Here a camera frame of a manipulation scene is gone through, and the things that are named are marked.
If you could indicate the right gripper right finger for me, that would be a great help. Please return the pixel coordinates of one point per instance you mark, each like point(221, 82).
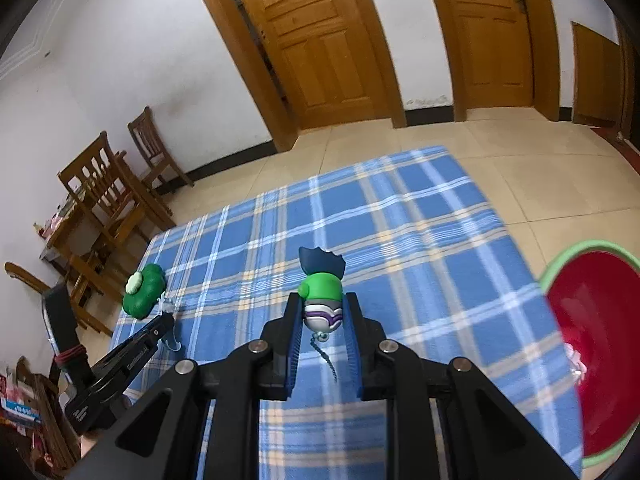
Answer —
point(371, 373)

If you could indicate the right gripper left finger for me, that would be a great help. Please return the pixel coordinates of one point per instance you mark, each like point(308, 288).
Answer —
point(284, 338)

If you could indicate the green toy figure keychain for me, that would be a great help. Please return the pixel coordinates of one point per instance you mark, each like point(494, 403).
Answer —
point(321, 294)

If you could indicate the white plastic bag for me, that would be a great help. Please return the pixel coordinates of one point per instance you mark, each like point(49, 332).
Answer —
point(577, 367)

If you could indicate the person's hand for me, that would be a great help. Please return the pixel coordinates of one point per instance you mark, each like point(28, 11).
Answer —
point(88, 441)

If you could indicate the green clover plush toy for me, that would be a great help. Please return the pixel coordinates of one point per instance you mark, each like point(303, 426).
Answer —
point(142, 291)

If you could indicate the blue plaid tablecloth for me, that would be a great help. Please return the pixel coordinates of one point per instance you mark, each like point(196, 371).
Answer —
point(426, 255)

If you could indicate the wooden side table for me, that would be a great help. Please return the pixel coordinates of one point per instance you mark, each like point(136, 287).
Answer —
point(79, 251)

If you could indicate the near wooden chair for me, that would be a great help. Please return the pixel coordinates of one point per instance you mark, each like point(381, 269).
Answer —
point(109, 194)

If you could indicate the red bin with green rim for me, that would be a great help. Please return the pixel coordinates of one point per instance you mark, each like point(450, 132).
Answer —
point(592, 289)

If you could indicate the far wooden chair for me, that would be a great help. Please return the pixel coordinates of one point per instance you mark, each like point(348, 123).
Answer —
point(144, 133)

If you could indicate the left wooden door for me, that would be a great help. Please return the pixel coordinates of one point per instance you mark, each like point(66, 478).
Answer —
point(311, 63)

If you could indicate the wooden door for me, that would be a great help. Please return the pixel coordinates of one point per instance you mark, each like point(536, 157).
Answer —
point(502, 53)
point(311, 63)

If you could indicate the right wooden door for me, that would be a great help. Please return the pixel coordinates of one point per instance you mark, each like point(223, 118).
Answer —
point(502, 53)

